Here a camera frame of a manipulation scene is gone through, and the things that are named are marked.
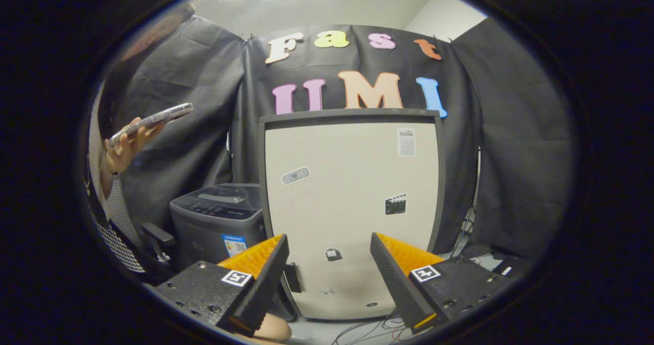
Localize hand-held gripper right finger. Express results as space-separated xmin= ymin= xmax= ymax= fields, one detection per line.
xmin=370 ymin=232 xmax=511 ymax=334

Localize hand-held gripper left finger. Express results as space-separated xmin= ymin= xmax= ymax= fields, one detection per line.
xmin=155 ymin=234 xmax=290 ymax=338

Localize grey washing machine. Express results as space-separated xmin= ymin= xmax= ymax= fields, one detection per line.
xmin=170 ymin=183 xmax=267 ymax=271

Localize black flat floor item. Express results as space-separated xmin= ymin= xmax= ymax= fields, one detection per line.
xmin=475 ymin=248 xmax=528 ymax=279

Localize black office chair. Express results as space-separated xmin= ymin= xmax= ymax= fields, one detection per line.
xmin=139 ymin=222 xmax=178 ymax=280

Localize black backdrop cloth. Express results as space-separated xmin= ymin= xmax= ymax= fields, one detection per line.
xmin=100 ymin=15 xmax=575 ymax=259

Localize smartphone in clear case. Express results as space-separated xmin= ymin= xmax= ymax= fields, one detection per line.
xmin=109 ymin=103 xmax=194 ymax=148

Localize floor cables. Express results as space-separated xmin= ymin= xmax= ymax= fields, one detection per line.
xmin=332 ymin=312 xmax=414 ymax=345

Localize hanging cables by backdrop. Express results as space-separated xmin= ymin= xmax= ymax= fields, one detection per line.
xmin=452 ymin=207 xmax=479 ymax=259

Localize beige cabinet with dark frame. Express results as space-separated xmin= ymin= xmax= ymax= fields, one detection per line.
xmin=258 ymin=108 xmax=446 ymax=321

